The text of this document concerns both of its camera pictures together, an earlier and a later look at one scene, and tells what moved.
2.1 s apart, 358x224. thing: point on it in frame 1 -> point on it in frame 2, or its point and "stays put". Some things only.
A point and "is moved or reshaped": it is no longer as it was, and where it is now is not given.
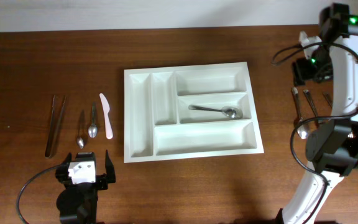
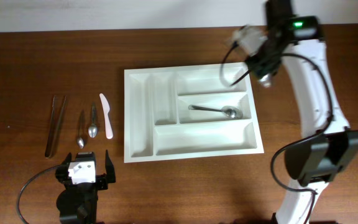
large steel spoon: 231,112 stays put
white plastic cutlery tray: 189,112 stays put
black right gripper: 301,73 -> 260,71
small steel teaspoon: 80,141 stays put
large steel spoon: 302,130 is moved or reshaped
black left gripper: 103,180 stays put
